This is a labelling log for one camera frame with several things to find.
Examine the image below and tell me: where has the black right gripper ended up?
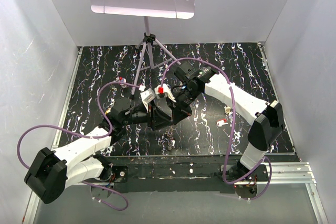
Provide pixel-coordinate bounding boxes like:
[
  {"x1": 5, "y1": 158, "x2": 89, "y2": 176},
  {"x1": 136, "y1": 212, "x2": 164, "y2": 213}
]
[{"x1": 165, "y1": 87, "x2": 201, "y2": 125}]

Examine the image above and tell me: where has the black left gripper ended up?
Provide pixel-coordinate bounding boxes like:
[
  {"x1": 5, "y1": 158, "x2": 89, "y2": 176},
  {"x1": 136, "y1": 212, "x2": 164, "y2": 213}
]
[{"x1": 122, "y1": 100, "x2": 173, "y2": 131}]

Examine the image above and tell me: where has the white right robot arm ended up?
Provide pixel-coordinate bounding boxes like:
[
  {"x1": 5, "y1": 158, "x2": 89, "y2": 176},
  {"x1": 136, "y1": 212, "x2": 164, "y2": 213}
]
[{"x1": 174, "y1": 58, "x2": 285, "y2": 181}]

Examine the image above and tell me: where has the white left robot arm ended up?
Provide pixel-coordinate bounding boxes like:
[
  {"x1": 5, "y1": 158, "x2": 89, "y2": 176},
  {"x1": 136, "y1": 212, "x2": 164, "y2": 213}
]
[{"x1": 24, "y1": 98, "x2": 174, "y2": 204}]

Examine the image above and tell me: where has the cream key tag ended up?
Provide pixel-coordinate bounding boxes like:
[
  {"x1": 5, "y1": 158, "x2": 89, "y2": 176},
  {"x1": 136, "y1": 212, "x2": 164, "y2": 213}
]
[{"x1": 225, "y1": 106, "x2": 232, "y2": 114}]

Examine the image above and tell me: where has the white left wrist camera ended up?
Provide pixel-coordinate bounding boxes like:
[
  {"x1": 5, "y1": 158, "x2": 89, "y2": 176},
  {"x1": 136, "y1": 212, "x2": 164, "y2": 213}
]
[{"x1": 139, "y1": 85, "x2": 156, "y2": 110}]

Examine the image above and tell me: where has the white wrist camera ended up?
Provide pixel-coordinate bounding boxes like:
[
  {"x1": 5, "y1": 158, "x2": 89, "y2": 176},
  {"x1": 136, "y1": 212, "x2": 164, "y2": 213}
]
[
  {"x1": 139, "y1": 85, "x2": 156, "y2": 110},
  {"x1": 154, "y1": 83, "x2": 176, "y2": 102}
]

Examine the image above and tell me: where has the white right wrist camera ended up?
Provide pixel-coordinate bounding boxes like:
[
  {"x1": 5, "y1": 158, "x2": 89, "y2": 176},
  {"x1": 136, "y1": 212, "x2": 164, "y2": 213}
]
[{"x1": 154, "y1": 83, "x2": 176, "y2": 102}]

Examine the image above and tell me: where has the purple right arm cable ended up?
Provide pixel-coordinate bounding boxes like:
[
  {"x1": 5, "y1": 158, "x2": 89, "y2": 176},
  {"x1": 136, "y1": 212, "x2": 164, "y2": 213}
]
[{"x1": 160, "y1": 57, "x2": 272, "y2": 200}]

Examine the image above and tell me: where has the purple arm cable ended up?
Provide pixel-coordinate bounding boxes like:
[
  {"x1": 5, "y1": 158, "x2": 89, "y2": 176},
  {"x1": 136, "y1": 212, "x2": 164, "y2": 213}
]
[
  {"x1": 160, "y1": 57, "x2": 272, "y2": 200},
  {"x1": 17, "y1": 81, "x2": 145, "y2": 211}
]

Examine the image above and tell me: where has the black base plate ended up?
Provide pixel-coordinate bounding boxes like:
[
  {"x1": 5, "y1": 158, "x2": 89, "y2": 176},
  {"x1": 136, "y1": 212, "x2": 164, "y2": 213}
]
[{"x1": 104, "y1": 155, "x2": 271, "y2": 195}]

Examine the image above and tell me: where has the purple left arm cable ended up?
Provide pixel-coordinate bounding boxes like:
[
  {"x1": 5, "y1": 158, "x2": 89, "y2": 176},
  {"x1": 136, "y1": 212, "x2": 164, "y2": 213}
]
[{"x1": 17, "y1": 81, "x2": 145, "y2": 211}]

